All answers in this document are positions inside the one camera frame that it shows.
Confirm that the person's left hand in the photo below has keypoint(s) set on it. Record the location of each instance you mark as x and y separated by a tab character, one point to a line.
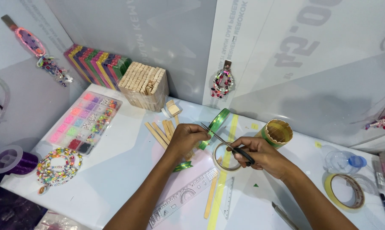
183	140

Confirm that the person's right hand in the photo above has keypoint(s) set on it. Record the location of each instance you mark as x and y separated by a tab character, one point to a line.
263	157

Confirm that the green ribbon roll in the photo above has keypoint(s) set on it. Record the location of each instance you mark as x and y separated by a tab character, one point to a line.
217	123

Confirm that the plain wooden craft stick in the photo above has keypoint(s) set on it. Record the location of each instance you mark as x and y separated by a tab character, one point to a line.
169	127
161	132
210	199
155	135

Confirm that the cut green ribbon piece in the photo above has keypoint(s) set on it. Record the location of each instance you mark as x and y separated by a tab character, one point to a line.
183	166

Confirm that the craft stick cup green ribbon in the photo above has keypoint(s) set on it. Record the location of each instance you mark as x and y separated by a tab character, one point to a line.
275	132

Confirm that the clear adhesive tape roll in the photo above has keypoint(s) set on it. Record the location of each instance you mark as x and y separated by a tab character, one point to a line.
218	163

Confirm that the small clear ruler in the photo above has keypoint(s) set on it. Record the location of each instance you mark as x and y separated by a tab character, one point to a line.
228	198

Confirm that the clear stencil ruler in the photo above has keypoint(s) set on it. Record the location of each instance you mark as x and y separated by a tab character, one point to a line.
183	196

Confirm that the grey craft knife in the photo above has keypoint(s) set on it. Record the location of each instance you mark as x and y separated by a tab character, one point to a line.
283	215

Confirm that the bundle of plain wooden sticks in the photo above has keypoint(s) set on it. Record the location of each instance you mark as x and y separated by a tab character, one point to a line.
144	84

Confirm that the hanging red green beaded ornament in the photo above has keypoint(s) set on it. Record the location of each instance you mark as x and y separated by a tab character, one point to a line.
223	81

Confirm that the yellow masking tape roll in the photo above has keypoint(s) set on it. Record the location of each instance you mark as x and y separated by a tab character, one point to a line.
330	191

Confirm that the clear bottle blue cap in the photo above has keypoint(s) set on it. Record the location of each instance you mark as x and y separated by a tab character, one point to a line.
344	161

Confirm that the clear bead organizer box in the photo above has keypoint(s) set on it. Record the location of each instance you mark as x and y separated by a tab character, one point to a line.
83	123

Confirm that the clear protractor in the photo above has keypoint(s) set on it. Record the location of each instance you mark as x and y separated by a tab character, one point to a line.
368	185

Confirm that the stack of coloured craft sticks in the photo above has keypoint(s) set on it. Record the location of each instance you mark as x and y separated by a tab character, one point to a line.
95	65

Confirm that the hanging red white beaded strand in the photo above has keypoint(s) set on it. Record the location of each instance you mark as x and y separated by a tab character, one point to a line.
382	122

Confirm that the clear plastic bag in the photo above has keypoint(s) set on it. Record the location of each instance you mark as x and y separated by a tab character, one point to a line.
56	222

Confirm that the purple thread spool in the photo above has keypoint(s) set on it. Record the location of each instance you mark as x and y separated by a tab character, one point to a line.
15	161

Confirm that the hanging pink beaded ornament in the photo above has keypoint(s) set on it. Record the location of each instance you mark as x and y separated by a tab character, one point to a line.
35	48

